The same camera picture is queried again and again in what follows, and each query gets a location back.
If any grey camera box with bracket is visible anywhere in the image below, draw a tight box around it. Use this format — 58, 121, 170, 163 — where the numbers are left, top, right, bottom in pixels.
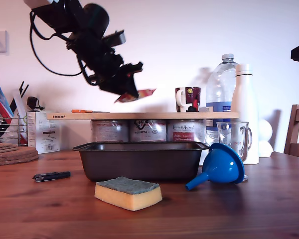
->
102, 30, 127, 48

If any orange-handled tool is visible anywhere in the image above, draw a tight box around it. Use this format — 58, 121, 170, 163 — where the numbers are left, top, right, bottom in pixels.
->
71, 109, 111, 114

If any black plug adapter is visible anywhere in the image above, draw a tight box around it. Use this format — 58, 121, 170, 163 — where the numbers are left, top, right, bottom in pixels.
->
26, 96, 45, 112

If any yellow sponge with green scourer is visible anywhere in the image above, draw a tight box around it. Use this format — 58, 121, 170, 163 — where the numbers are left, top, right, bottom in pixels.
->
94, 176, 163, 212

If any white printed carton box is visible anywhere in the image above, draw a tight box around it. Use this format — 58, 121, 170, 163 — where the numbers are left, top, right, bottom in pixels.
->
27, 111, 60, 154

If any white insulated bottle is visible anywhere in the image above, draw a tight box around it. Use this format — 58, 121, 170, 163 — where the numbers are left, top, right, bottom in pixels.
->
231, 63, 260, 165

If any red book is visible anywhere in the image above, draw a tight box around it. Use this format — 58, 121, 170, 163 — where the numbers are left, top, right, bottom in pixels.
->
0, 88, 14, 125

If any white rounded ornament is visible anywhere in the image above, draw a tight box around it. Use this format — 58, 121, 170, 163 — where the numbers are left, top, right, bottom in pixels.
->
258, 119, 275, 159

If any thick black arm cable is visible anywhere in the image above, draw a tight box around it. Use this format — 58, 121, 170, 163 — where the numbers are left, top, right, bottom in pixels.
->
77, 56, 98, 87

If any blue plastic funnel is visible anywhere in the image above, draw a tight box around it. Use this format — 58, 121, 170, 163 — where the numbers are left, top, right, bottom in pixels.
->
185, 142, 245, 192

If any silver tin can red label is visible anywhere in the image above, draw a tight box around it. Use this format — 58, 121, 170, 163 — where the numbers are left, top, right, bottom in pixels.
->
90, 119, 130, 142

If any wooden chair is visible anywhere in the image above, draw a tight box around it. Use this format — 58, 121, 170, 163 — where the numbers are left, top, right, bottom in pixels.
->
284, 104, 299, 160

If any white packet with black stripes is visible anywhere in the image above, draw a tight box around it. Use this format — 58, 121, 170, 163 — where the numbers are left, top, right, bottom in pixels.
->
9, 81, 30, 118

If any small round cork trivet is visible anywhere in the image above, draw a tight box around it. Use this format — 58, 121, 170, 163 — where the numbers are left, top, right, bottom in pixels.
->
0, 142, 18, 152

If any dark metal baking tin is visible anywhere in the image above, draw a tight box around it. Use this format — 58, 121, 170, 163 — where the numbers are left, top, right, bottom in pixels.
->
72, 141, 210, 182

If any dark red and white mug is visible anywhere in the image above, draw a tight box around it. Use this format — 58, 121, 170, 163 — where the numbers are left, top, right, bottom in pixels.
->
174, 87, 202, 113

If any clear glass mug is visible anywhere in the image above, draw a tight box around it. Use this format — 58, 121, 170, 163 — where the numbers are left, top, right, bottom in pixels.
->
216, 121, 253, 182

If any silver tin can black print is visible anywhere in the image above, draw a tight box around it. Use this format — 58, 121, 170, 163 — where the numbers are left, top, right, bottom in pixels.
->
129, 119, 167, 142

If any light blue booklet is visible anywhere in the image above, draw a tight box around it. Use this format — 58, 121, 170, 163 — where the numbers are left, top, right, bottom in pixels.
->
0, 84, 14, 118

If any wooden shelf board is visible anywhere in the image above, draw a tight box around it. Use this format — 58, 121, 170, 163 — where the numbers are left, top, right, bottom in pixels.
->
46, 112, 241, 120

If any large round cork trivet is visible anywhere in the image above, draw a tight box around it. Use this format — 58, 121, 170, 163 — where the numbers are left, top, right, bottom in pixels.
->
0, 146, 37, 160
0, 152, 39, 167

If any black looping arm cable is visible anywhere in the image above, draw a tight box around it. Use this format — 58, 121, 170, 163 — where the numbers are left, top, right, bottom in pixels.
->
29, 11, 84, 77

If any red strawberry yoghurt snack bar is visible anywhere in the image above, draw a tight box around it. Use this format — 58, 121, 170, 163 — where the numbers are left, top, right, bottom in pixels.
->
114, 88, 157, 104

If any clear plastic water bottle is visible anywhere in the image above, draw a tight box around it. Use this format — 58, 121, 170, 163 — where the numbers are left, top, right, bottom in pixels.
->
205, 53, 239, 147

